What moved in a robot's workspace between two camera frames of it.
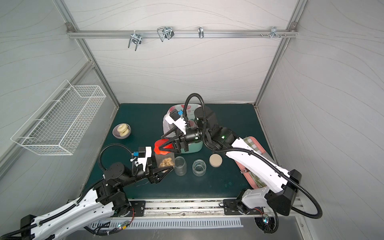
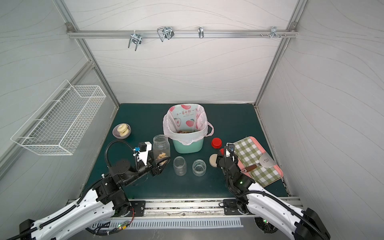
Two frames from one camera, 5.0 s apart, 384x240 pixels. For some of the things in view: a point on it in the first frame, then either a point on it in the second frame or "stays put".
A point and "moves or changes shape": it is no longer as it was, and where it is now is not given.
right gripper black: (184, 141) to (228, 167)
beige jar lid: (215, 160) stays put
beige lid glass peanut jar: (199, 167) stays put
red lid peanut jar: (180, 166) stays put
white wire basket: (54, 129) stays put
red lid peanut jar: (164, 159) moves or changes shape
